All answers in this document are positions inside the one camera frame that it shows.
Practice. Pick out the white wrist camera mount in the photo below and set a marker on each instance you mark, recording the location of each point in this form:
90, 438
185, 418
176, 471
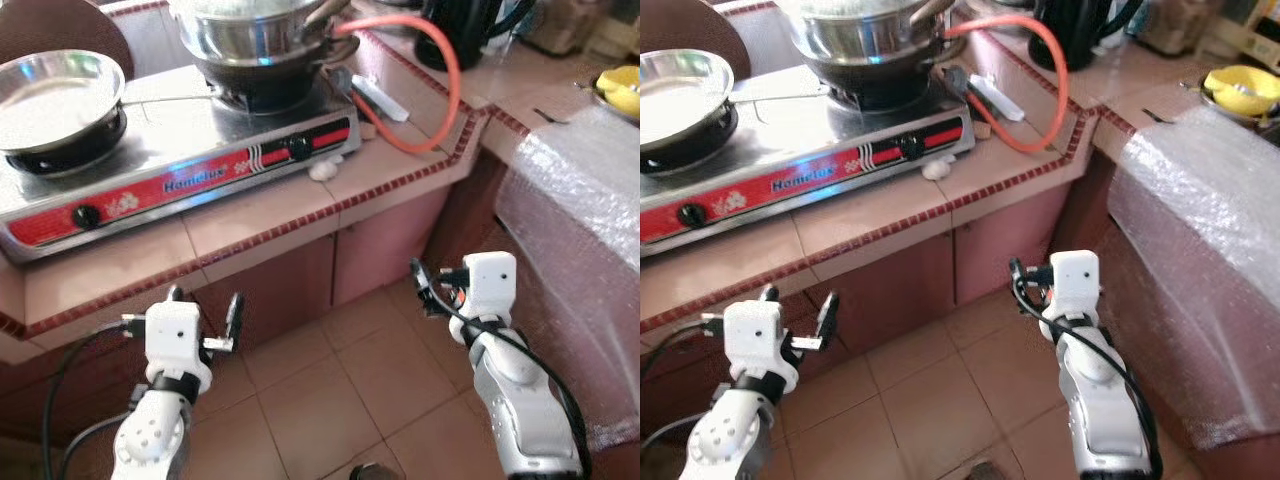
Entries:
490, 280
178, 340
755, 340
1072, 280

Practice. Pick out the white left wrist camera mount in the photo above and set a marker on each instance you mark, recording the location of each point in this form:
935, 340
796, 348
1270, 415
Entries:
755, 340
178, 340

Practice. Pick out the steel cooking pot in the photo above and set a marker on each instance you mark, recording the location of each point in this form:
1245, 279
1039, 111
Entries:
860, 35
250, 40

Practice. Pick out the deep steel plate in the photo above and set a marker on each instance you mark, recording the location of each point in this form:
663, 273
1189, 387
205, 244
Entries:
603, 104
1222, 112

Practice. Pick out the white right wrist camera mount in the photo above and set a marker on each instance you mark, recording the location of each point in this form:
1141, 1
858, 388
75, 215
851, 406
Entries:
490, 280
1072, 280

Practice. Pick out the bubble wrap sheet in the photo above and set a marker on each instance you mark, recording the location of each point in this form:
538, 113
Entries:
1200, 250
580, 250

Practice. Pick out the white stick lighter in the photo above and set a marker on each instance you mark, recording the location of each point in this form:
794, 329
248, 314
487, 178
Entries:
995, 98
380, 98

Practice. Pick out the brown powder storage container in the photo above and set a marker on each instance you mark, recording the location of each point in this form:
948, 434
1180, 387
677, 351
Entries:
560, 25
1165, 25

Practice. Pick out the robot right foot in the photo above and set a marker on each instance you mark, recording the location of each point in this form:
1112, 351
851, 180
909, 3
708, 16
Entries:
375, 472
988, 472

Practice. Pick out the dark brown round board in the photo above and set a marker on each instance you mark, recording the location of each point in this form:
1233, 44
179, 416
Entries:
690, 30
60, 30

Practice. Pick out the silver red gas stove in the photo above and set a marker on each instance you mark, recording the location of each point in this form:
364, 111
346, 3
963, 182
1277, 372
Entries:
180, 150
800, 150

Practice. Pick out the pink cabinet door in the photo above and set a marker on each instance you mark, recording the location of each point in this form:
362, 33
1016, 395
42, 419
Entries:
385, 245
270, 290
890, 285
1005, 245

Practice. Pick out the small white lump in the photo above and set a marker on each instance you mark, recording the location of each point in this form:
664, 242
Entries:
937, 168
323, 170

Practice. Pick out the black kettle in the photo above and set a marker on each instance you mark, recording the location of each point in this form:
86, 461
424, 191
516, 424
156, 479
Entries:
1070, 35
455, 35

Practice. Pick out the yellow plastic bowl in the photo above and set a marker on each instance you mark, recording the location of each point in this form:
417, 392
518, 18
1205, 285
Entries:
620, 85
1240, 80

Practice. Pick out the steel frying pan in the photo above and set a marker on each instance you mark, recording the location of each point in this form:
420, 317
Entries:
55, 100
680, 95

